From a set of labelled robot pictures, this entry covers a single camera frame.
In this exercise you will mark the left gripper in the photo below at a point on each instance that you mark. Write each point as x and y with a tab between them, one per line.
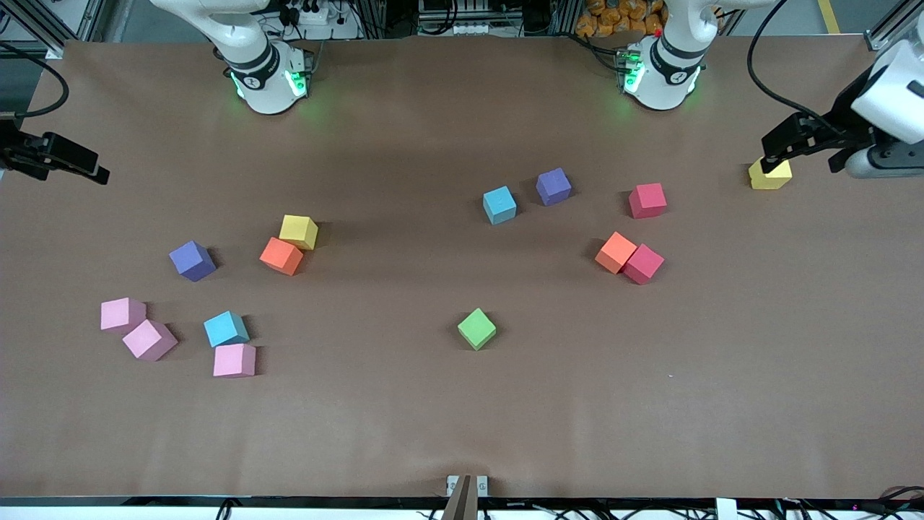
846	124

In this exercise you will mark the blue foam cube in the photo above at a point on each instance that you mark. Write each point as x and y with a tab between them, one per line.
499	205
225	328

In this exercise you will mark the small white bracket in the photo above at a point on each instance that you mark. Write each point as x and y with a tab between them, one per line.
725	510

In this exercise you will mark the red foam cube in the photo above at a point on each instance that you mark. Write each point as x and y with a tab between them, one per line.
647	200
644	264

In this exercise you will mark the orange foam cube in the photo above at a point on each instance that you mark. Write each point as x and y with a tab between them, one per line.
281	256
614	252

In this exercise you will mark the large paper table cover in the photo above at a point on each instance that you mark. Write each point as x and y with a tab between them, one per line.
361	419

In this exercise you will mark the metal bracket with post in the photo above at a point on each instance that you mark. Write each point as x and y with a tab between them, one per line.
465	498

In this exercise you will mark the bag of orange snacks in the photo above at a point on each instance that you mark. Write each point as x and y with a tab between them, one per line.
613	18

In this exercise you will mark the white power strip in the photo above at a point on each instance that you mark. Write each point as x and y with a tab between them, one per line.
462	29
314	16

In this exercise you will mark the aluminium frame profile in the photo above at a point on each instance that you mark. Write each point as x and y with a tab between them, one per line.
86	20
895	22

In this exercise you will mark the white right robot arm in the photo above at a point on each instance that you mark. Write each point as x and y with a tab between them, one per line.
263	83

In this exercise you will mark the purple foam cube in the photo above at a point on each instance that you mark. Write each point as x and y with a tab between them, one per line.
192	260
553	186

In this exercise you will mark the pink foam cube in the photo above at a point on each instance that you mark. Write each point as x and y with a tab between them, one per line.
148	339
121	314
234	360

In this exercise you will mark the yellow foam cube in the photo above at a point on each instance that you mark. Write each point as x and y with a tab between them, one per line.
298	231
771	178

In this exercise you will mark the green foam cube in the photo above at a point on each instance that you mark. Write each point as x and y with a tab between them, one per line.
476	328

